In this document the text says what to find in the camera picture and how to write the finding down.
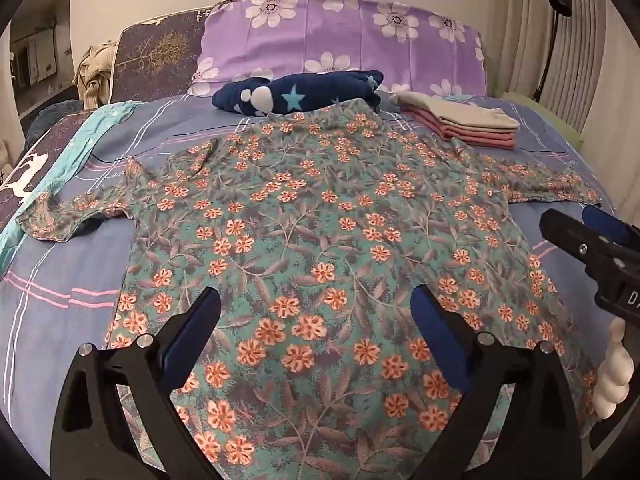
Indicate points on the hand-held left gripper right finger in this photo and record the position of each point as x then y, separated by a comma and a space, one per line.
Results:
440, 340

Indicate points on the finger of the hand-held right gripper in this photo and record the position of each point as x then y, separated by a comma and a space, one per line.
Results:
565, 232
605, 222

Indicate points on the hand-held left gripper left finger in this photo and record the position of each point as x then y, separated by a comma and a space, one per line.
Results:
192, 340

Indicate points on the teal floral shirt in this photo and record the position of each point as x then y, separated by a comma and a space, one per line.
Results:
310, 210

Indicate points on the person's right hand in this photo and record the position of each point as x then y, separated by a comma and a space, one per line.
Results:
612, 380

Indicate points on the green pillow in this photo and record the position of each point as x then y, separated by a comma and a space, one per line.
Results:
550, 110

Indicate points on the pink folded garment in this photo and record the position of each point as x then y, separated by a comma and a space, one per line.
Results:
480, 139

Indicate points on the white pleated curtain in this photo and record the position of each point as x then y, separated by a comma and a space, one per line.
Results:
590, 85

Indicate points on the blue plaid bed sheet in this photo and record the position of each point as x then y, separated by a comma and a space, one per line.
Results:
60, 270

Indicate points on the beige folded garment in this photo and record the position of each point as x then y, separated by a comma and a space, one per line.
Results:
465, 110

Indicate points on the black floor lamp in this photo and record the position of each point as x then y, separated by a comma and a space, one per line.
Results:
562, 2

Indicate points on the dark deer-print quilt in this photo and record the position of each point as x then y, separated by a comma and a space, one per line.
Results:
30, 170

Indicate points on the navy star-print blanket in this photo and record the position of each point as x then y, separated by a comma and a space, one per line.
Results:
300, 92

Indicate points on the beige knitted garment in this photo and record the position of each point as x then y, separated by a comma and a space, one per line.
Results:
95, 77

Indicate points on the dark tree-print pillow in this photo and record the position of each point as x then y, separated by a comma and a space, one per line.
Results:
150, 55

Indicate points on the purple flowered pillow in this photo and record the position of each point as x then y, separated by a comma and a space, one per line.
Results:
310, 30

